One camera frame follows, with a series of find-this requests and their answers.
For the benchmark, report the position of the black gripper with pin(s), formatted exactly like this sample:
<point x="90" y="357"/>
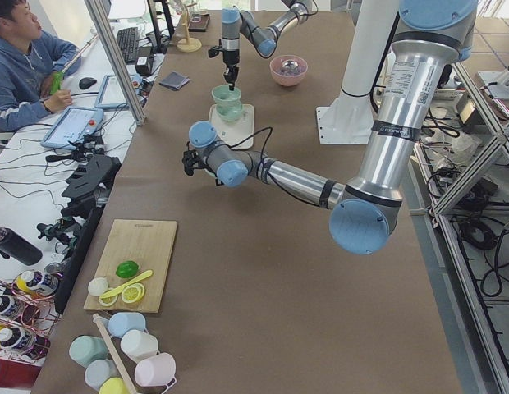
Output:
<point x="230" y="57"/>
<point x="204" y="168"/>

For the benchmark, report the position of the green bowl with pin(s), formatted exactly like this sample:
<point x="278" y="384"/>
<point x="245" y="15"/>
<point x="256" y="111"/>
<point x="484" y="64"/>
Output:
<point x="225" y="97"/>
<point x="231" y="113"/>

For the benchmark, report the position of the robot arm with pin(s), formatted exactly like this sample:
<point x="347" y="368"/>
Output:
<point x="397" y="56"/>
<point x="236" y="22"/>

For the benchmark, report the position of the green bowl on tray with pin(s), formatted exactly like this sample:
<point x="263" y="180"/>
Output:
<point x="231" y="113"/>

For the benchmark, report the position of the cream rabbit tray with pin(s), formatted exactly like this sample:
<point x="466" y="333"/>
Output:
<point x="239" y="133"/>

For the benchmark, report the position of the grey folded cloth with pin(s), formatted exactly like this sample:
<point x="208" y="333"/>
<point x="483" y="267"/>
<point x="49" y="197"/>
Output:
<point x="174" y="81"/>

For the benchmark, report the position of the wooden mug stand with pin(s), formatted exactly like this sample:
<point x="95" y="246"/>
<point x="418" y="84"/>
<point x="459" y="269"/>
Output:
<point x="187" y="44"/>

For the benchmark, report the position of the dark wooden box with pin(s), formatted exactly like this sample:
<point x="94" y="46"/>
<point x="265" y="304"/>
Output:
<point x="199" y="22"/>

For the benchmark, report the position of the wooden cutting board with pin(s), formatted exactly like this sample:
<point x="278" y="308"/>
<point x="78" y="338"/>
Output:
<point x="149" y="243"/>

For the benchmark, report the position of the blue tablet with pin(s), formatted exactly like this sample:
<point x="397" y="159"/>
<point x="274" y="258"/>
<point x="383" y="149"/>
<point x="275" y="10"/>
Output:
<point x="110" y="95"/>
<point x="73" y="124"/>

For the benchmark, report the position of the black keyboard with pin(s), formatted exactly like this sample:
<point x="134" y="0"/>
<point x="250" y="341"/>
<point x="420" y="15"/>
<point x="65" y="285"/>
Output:
<point x="127" y="41"/>

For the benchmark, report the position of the yellow plastic knife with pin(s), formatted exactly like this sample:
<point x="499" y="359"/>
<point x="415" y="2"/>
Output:
<point x="119" y="289"/>

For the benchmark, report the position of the green lime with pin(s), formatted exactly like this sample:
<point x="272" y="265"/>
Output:
<point x="127" y="269"/>

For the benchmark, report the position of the black computer mouse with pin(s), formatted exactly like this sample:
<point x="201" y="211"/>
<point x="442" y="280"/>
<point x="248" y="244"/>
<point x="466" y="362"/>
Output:
<point x="86" y="82"/>

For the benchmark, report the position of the lemon slice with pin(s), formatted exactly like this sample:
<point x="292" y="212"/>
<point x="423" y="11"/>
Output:
<point x="133" y="293"/>
<point x="107" y="301"/>

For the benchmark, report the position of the white garlic bulb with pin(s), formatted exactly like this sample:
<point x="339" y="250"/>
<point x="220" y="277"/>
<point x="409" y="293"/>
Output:
<point x="97" y="286"/>

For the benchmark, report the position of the blue mug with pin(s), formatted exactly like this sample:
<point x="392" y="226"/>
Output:
<point x="122" y="322"/>

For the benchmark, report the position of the seated person in hoodie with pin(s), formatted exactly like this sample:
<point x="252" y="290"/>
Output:
<point x="30" y="58"/>

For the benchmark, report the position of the white mug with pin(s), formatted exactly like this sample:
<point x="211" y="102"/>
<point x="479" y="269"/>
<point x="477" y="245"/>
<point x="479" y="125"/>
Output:
<point x="138" y="345"/>

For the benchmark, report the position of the black water bottle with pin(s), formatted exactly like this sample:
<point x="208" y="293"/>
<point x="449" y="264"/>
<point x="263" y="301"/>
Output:
<point x="12" y="245"/>

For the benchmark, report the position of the pink mug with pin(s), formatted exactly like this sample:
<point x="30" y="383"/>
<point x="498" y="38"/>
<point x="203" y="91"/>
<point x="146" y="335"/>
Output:
<point x="157" y="370"/>

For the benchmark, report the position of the green mug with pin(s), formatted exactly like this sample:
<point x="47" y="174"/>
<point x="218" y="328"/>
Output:
<point x="86" y="349"/>

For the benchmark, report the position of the grey mug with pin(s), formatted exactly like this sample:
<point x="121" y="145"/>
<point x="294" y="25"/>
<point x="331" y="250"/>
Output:
<point x="98" y="372"/>

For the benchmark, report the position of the yellow mug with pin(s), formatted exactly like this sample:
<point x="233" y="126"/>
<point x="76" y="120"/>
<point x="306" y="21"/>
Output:
<point x="113" y="386"/>

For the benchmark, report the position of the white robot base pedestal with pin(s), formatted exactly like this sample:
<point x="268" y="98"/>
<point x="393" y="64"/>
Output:
<point x="348" y="120"/>

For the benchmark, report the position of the aluminium frame post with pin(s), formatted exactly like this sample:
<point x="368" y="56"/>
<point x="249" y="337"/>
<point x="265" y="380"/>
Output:
<point x="104" y="29"/>

